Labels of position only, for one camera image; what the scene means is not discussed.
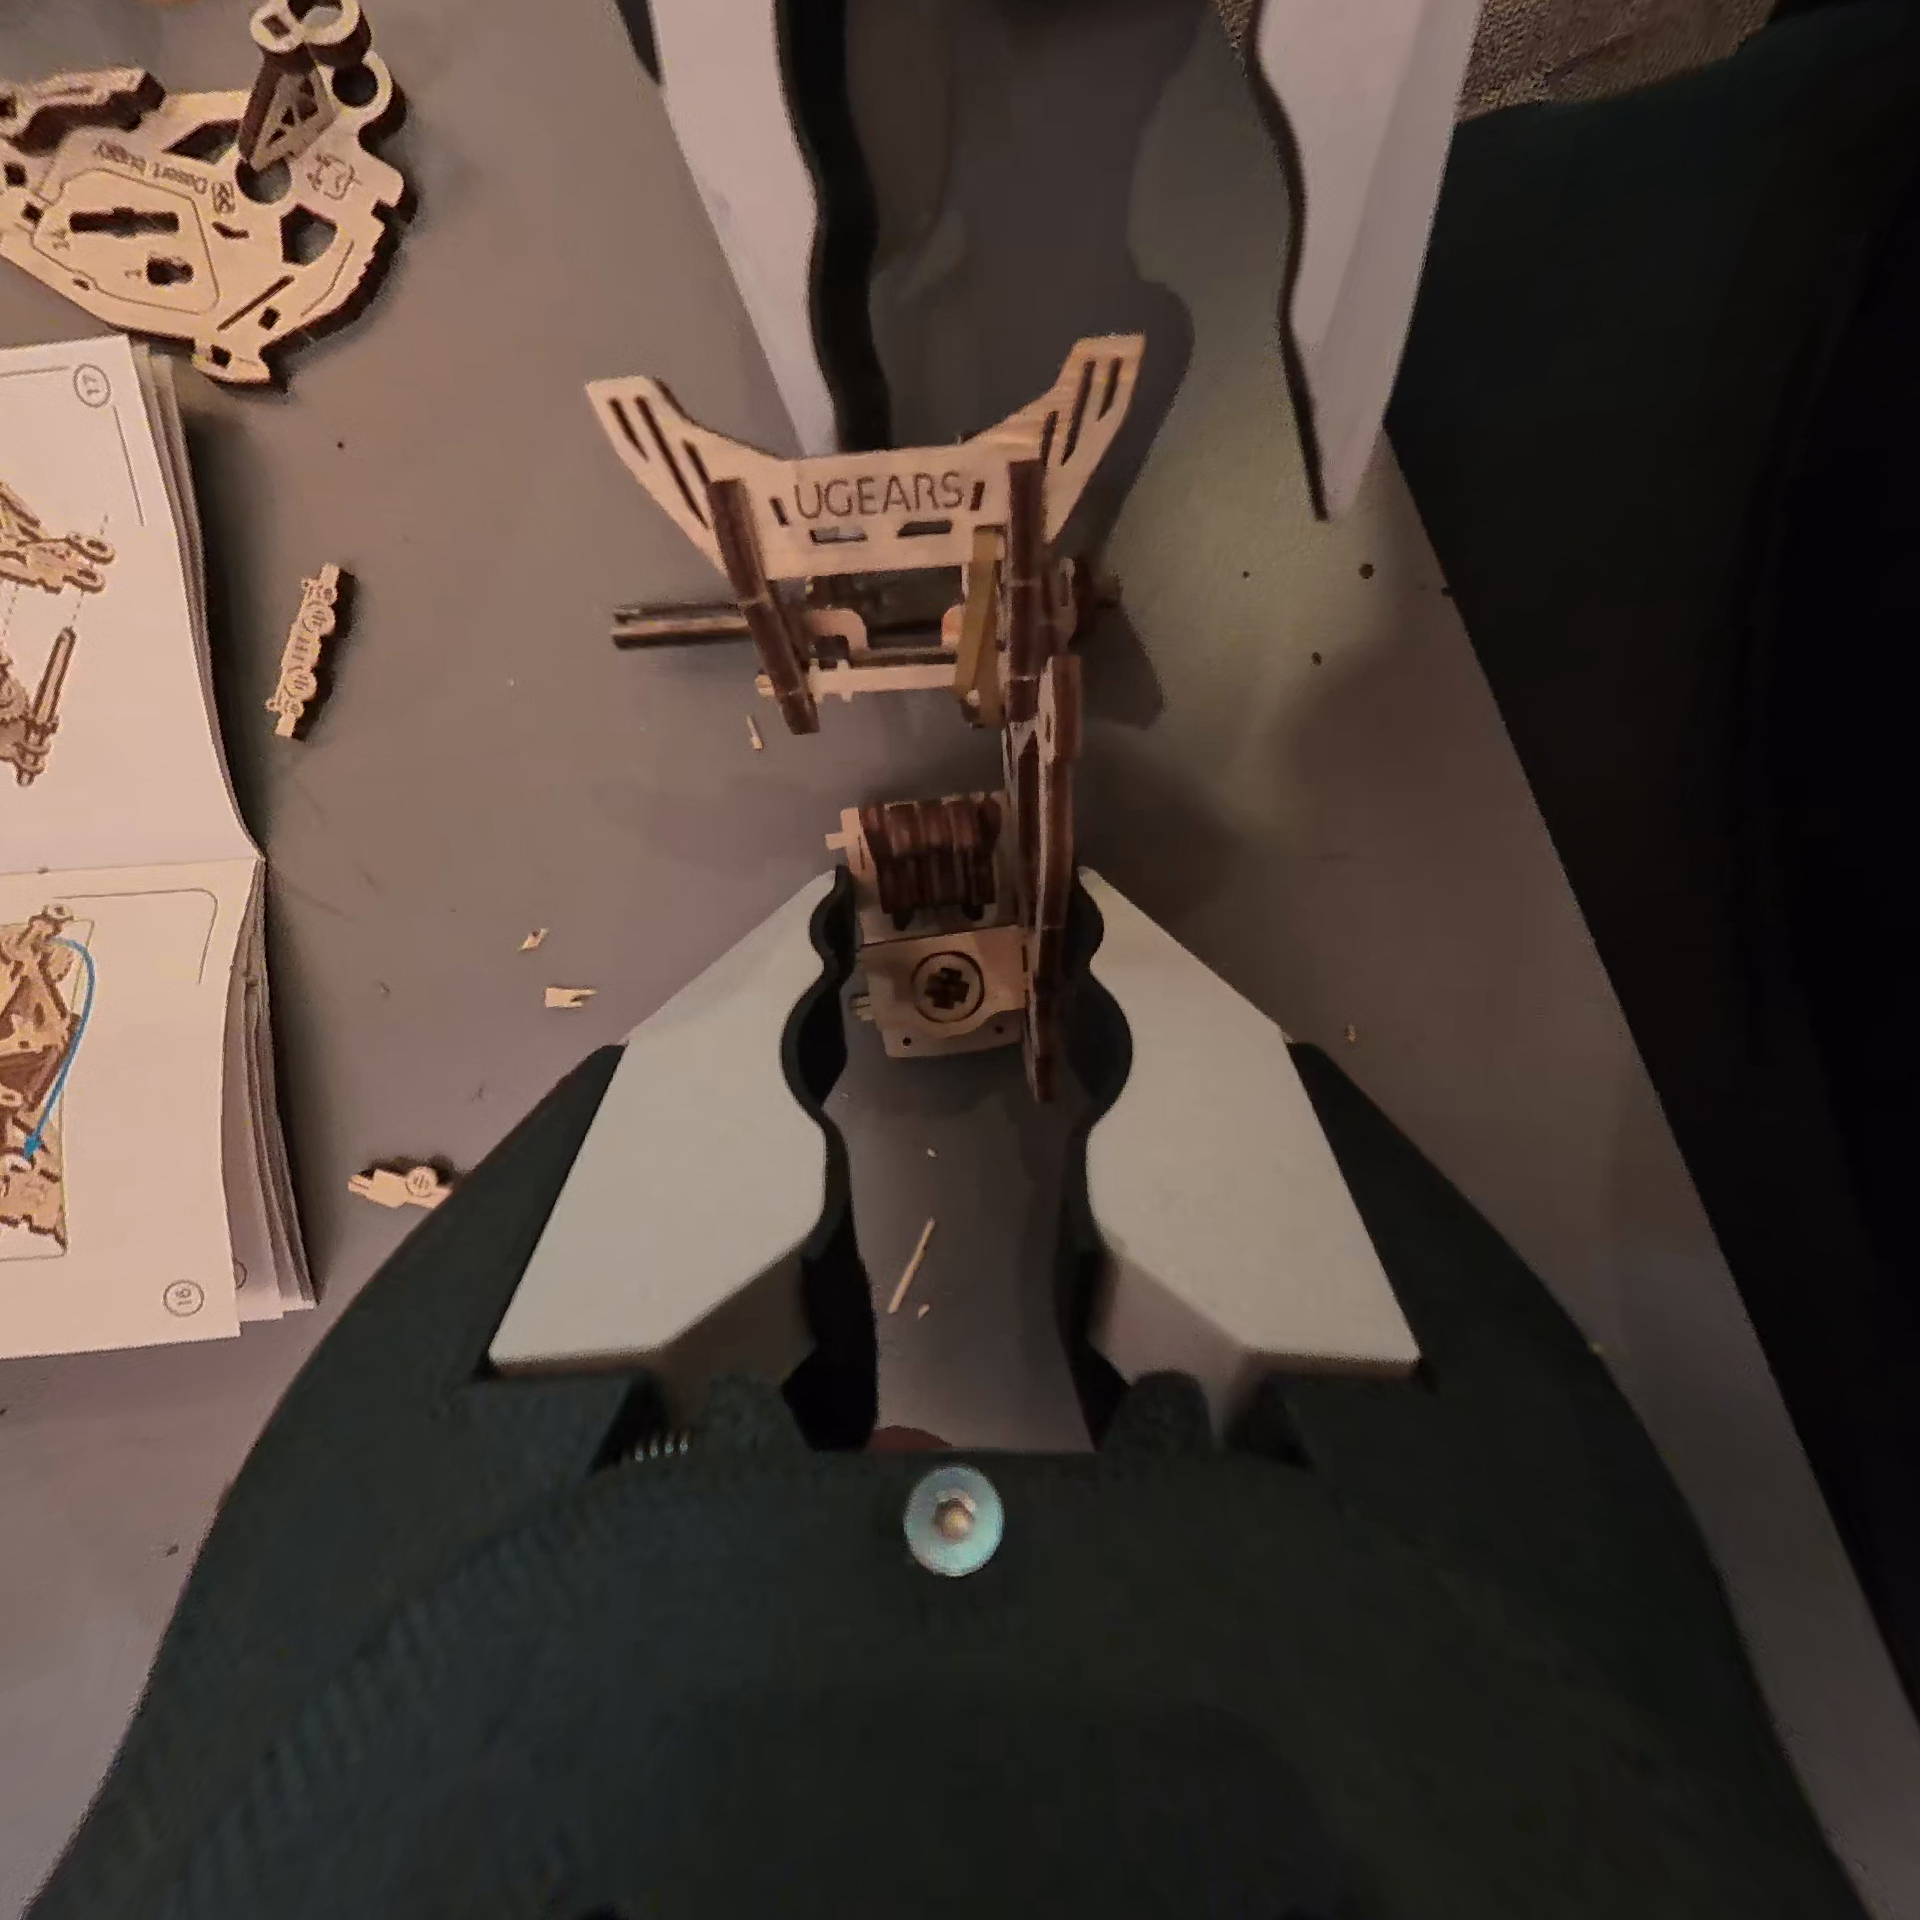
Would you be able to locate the wooden model frame assembly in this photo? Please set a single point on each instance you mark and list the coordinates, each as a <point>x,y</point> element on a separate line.
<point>885,503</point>

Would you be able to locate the scattered wood chips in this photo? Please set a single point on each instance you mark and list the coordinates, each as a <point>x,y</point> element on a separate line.
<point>567,996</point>

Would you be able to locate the small wooden toothed strip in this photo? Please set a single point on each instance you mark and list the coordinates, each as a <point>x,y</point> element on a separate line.
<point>308,652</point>

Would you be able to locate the open instruction booklet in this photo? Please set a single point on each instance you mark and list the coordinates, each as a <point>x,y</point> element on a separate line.
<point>119,1049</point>

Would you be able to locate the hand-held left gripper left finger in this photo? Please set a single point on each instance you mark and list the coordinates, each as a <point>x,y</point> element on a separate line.
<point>676,1201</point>

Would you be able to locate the small notched wooden piece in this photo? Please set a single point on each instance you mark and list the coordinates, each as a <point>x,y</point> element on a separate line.
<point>403,1184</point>

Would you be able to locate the wooden side panel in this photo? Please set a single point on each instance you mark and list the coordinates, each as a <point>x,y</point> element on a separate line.
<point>150,240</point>

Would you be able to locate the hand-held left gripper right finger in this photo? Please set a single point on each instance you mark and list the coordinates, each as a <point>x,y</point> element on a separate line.
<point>1245,1201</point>

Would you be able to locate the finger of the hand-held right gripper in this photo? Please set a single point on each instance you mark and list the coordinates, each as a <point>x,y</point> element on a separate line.
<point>1381,182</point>
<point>734,182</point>

